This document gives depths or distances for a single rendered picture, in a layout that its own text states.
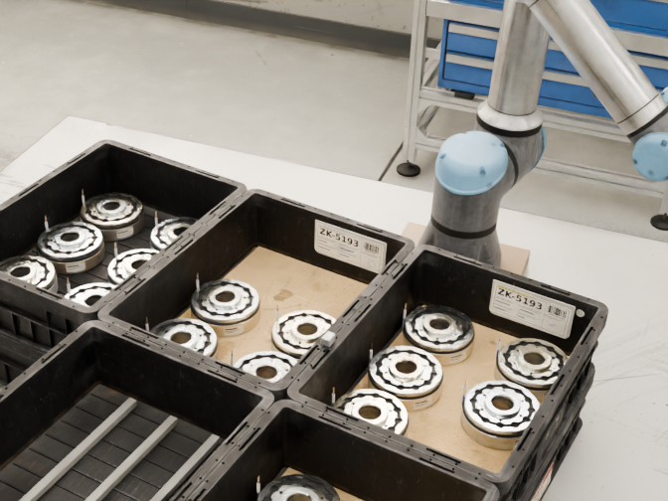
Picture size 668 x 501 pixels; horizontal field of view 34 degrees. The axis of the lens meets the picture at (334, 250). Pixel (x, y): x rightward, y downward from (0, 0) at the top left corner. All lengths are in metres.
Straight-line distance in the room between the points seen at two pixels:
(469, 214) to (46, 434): 0.79
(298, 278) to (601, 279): 0.59
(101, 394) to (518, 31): 0.88
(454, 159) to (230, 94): 2.36
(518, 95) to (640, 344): 0.46
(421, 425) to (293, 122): 2.54
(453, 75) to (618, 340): 1.73
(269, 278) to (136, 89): 2.51
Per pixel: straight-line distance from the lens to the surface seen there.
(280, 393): 1.40
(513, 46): 1.89
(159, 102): 4.09
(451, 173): 1.85
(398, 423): 1.46
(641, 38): 3.30
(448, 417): 1.52
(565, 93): 3.44
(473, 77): 3.48
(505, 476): 1.32
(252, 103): 4.07
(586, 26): 1.69
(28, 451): 1.50
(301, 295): 1.71
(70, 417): 1.53
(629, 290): 2.04
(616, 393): 1.82
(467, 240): 1.90
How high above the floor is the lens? 1.86
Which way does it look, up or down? 35 degrees down
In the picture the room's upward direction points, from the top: 2 degrees clockwise
